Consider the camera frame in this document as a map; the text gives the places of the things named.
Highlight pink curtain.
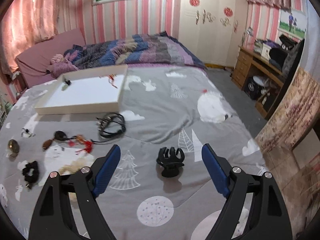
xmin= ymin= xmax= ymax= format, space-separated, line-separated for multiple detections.
xmin=0 ymin=0 xmax=63 ymax=73

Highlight red cord orange bead pendant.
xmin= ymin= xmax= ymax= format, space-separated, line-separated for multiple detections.
xmin=68 ymin=135 xmax=93 ymax=155

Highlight floral upholstered chair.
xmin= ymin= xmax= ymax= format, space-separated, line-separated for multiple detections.
xmin=255 ymin=68 xmax=319 ymax=153

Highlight black scrunchie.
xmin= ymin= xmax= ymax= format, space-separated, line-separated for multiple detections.
xmin=22 ymin=161 xmax=40 ymax=189

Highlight red string bracelet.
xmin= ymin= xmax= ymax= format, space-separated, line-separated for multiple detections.
xmin=107 ymin=74 xmax=119 ymax=89

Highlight cream flower hair accessory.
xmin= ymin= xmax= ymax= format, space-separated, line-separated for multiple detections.
xmin=58 ymin=158 xmax=87 ymax=175

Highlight framed wedding photo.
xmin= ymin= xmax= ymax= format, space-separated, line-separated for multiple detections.
xmin=278 ymin=9 xmax=307 ymax=40

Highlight white drum under desk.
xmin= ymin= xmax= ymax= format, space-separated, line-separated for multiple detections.
xmin=244 ymin=75 xmax=270 ymax=100

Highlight striped purple blue blanket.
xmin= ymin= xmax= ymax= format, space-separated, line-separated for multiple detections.
xmin=64 ymin=32 xmax=205 ymax=69

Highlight black bag on desk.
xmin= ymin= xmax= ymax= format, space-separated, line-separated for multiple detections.
xmin=269 ymin=34 xmax=298 ymax=70

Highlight wooden desk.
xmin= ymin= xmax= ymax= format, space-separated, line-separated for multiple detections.
xmin=231 ymin=46 xmax=285 ymax=120

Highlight grey polar bear quilt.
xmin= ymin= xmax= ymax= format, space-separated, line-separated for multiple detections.
xmin=1 ymin=67 xmax=266 ymax=239

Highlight pink plush toy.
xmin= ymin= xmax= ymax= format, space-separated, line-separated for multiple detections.
xmin=50 ymin=54 xmax=67 ymax=64

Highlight beige bangle bracelet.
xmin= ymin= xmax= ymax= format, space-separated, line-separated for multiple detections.
xmin=7 ymin=139 xmax=20 ymax=158

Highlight black hair claw clip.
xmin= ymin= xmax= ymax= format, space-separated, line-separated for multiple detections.
xmin=156 ymin=147 xmax=185 ymax=178

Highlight desk lamp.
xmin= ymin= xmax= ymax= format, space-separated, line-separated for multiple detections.
xmin=241 ymin=27 xmax=253 ymax=47

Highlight brown stone pendant black cord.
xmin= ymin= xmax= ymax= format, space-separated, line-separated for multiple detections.
xmin=42 ymin=130 xmax=69 ymax=151

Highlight black leather cord bracelets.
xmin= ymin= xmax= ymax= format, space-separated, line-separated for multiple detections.
xmin=96 ymin=112 xmax=126 ymax=140

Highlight white shallow tray box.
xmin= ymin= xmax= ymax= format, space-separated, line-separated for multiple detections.
xmin=35 ymin=64 xmax=128 ymax=115

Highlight white wardrobe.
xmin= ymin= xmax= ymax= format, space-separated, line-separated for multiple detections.
xmin=178 ymin=0 xmax=248 ymax=67

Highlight pink headboard cushion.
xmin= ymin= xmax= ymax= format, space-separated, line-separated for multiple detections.
xmin=15 ymin=29 xmax=85 ymax=88

